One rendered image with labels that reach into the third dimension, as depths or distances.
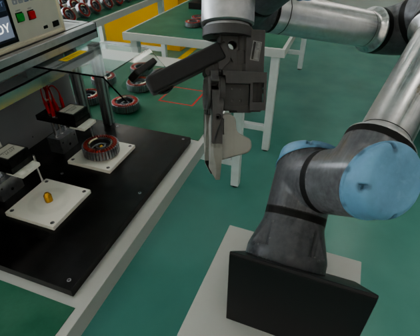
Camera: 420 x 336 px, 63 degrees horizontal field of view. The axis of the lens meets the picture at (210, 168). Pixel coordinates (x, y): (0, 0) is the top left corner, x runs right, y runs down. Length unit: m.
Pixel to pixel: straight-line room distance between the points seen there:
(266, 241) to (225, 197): 1.48
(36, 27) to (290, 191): 0.79
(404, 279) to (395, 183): 1.40
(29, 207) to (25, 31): 0.45
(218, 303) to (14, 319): 0.40
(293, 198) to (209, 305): 0.28
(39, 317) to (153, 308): 0.90
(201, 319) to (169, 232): 1.21
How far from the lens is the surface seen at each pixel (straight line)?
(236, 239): 0.87
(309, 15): 0.73
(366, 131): 0.59
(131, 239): 0.89
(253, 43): 0.51
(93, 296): 0.81
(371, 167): 0.53
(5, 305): 0.86
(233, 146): 0.48
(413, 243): 2.14
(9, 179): 1.07
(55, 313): 0.81
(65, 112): 1.11
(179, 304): 1.65
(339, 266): 0.86
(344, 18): 0.79
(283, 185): 0.65
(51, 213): 0.96
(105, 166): 1.08
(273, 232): 0.64
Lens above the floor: 1.39
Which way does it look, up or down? 36 degrees down
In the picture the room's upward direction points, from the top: straight up
